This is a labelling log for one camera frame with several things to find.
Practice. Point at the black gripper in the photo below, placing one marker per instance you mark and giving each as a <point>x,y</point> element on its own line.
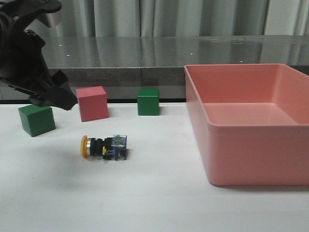
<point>23,68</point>

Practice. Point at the yellow push button switch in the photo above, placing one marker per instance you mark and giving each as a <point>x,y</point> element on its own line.
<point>110,148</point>

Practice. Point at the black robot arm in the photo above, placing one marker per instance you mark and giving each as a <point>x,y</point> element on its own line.
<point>17,15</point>

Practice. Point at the pink cube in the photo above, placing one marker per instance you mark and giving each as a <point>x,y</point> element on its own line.
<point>92,103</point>

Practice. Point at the green cube far left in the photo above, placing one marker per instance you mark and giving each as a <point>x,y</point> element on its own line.
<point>36,120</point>

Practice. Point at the grey stone ledge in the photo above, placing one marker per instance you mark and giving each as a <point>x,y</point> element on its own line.
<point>160,61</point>

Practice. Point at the green cube near bin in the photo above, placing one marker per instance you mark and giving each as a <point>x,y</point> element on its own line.
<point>148,102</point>

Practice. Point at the pink plastic bin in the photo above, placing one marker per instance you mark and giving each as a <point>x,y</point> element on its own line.
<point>251,123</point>

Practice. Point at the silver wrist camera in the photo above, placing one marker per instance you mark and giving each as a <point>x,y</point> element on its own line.
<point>49,15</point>

